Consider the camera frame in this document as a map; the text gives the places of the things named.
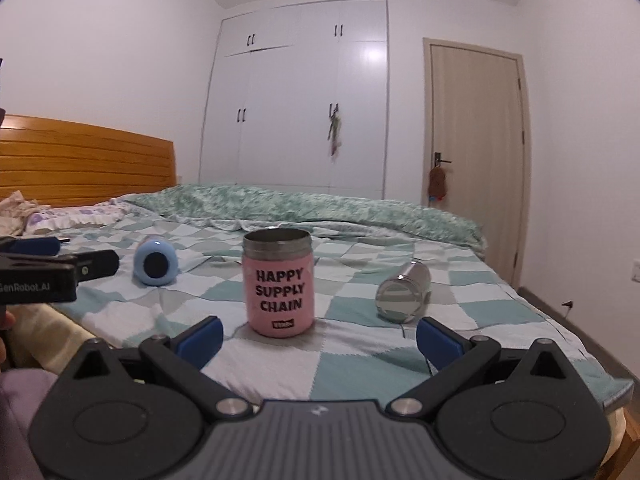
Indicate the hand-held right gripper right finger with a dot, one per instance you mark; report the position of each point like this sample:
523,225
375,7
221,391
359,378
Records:
436,340

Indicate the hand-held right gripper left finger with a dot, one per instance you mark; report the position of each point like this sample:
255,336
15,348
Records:
200,338

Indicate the wooden bed frame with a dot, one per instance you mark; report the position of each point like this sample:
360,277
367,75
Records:
627,435

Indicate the white wardrobe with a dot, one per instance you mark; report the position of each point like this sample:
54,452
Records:
290,110

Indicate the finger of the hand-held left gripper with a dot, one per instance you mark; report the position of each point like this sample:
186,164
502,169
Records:
35,246
100,263

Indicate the purple cloth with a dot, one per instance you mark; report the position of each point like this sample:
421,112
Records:
20,420

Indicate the black wall plug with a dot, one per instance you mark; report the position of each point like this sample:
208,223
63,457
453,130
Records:
567,304

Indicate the wooden headboard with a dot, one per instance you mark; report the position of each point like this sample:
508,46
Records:
85,165

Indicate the beige door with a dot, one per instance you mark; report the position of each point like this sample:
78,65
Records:
475,160

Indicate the brown hanging plush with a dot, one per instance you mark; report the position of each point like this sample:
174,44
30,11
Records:
437,185

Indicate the checkered bed sheet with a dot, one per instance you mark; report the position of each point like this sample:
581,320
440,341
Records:
360,355

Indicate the stainless steel cup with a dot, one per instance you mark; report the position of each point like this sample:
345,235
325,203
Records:
407,287

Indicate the beige crumpled cloth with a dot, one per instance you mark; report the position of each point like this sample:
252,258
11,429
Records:
17,210

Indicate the purple floral pillow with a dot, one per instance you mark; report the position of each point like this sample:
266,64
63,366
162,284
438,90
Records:
75,216

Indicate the green floral quilt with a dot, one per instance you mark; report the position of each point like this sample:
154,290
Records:
325,207

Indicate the hanging green ornament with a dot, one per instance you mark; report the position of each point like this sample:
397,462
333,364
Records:
334,132

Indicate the yellow mattress pad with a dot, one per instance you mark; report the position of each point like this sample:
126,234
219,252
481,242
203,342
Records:
50,330

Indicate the pink printed cup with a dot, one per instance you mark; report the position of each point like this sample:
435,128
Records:
280,290

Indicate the light blue cup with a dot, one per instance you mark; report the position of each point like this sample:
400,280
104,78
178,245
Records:
150,260

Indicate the person's left hand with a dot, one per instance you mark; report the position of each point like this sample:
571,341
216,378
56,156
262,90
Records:
4,340

